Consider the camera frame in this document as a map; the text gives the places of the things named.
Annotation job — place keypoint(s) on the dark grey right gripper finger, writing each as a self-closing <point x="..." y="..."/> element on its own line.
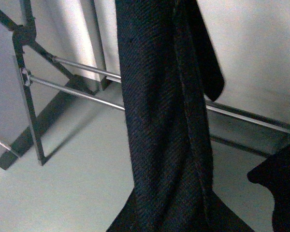
<point x="274" y="174"/>

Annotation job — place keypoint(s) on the dark knitted garment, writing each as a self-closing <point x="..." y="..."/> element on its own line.
<point x="168" y="68"/>

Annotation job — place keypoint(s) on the upper silver rack rail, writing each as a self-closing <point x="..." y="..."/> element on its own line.
<point x="212" y="106"/>

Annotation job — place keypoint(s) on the silver rack rail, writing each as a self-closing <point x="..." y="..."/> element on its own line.
<point x="89" y="97"/>
<point x="212" y="106"/>

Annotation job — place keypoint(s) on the lower silver rack rail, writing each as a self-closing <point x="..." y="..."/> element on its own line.
<point x="89" y="97"/>

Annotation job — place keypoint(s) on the black rack side frame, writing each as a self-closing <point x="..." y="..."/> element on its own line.
<point x="25" y="35"/>

